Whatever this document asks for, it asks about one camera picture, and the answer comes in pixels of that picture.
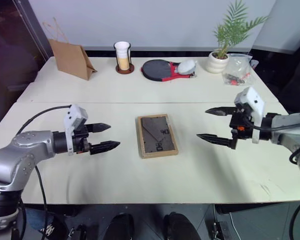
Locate wooden picture frame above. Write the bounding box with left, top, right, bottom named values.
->
left=135, top=113, right=180, bottom=159

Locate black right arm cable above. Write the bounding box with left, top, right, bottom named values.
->
left=248, top=123, right=300, bottom=240

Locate white cup in wire holder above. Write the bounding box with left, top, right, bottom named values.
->
left=113, top=41, right=136, bottom=75

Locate green plant in white pot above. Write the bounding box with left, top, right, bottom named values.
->
left=205, top=0, right=270, bottom=74

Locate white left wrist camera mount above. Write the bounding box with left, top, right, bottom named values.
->
left=63, top=104, right=88, bottom=157

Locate red table tennis paddle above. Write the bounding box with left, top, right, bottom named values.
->
left=161, top=62, right=198, bottom=83

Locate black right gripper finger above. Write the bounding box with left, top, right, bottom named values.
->
left=196, top=129, right=239, bottom=151
left=204, top=106, right=238, bottom=118

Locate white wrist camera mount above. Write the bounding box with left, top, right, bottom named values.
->
left=233, top=86, right=266, bottom=144
left=63, top=104, right=88, bottom=157

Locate clear plastic bag with parts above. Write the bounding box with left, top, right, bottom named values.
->
left=222, top=53, right=258, bottom=87

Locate dark rounded robot foot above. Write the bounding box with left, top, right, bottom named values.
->
left=163, top=211, right=195, bottom=240

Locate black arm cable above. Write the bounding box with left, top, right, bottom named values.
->
left=16, top=104, right=73, bottom=240
left=248, top=123, right=300, bottom=240

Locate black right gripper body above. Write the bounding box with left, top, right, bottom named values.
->
left=229, top=106, right=256, bottom=141

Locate brown paper bag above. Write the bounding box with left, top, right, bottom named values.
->
left=42, top=16, right=98, bottom=81

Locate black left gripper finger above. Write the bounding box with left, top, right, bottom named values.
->
left=89, top=140, right=122, bottom=156
left=84, top=122, right=112, bottom=134

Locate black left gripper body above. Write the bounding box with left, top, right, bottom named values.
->
left=71, top=123, right=92, bottom=154

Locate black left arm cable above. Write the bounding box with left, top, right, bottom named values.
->
left=16, top=104, right=73, bottom=240

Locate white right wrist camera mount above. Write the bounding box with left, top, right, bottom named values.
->
left=233, top=86, right=266, bottom=144

